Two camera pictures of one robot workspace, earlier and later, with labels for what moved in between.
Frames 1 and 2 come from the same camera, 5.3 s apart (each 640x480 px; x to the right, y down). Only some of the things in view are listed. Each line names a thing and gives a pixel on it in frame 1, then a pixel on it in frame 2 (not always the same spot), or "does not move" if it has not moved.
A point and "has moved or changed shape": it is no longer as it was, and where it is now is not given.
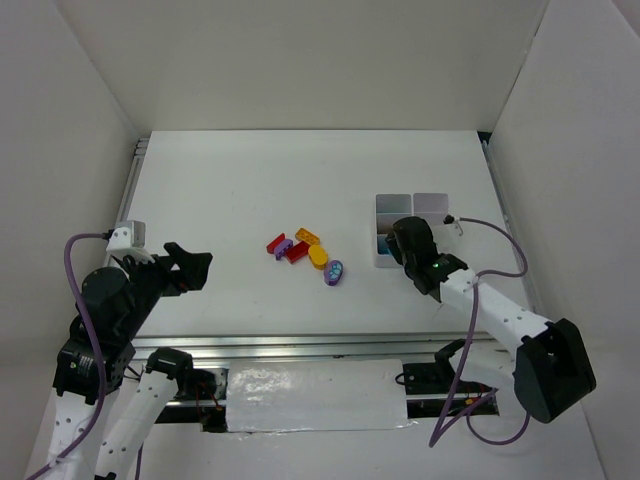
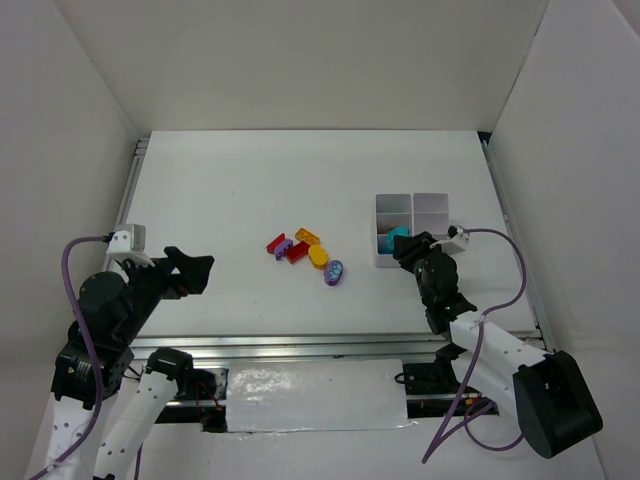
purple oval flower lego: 333,272 does not move
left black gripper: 167,273 does not move
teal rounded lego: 382,246 has moved or changed shape
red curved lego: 274,243 does not move
